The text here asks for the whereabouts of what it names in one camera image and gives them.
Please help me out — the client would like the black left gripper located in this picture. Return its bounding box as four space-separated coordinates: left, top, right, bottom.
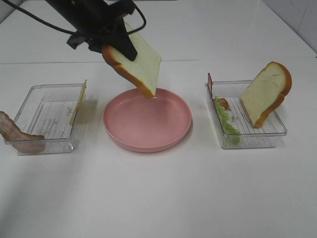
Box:
47 0 137 61

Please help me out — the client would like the white bread slice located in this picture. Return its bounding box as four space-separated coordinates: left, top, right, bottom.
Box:
102 32 161 98

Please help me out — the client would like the pale pink bacon strip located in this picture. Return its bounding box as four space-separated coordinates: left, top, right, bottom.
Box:
0 111 46 154

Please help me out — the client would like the dark brown bacon strip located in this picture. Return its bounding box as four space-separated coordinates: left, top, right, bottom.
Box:
208 73 230 111

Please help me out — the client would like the green lettuce leaf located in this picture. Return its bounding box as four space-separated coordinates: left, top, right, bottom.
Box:
214 103 241 145

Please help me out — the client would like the yellow cheese slice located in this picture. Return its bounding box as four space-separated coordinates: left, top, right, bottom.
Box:
69 80 87 125

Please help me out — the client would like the pink round plate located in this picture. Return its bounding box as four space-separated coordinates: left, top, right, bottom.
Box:
103 88 192 153

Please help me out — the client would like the clear left plastic tray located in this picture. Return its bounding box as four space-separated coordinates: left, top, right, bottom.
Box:
4 83 86 155

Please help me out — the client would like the clear plastic tray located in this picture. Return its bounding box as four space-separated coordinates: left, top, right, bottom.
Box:
205 80 287 149
4 83 86 155

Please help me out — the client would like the upright bread slice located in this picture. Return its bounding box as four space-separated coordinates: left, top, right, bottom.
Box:
240 61 292 128

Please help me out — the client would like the clear right plastic tray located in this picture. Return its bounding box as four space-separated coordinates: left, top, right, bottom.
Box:
205 80 287 149

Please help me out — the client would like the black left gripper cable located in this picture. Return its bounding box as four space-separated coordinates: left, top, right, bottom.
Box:
2 0 147 35

